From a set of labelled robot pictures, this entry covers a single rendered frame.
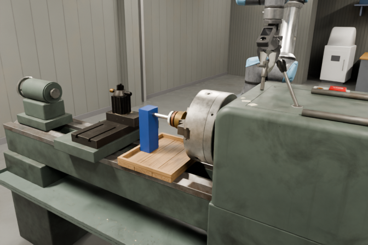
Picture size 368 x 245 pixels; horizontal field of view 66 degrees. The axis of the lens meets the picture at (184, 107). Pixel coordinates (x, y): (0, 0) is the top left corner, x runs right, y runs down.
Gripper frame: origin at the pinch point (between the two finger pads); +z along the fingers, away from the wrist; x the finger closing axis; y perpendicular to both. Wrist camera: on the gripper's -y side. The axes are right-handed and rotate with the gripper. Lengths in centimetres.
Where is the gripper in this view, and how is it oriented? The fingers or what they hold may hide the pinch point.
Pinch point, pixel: (266, 70)
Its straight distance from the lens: 123.4
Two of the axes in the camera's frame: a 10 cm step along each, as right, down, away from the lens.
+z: -0.1, 9.5, 3.1
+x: -8.6, -1.6, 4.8
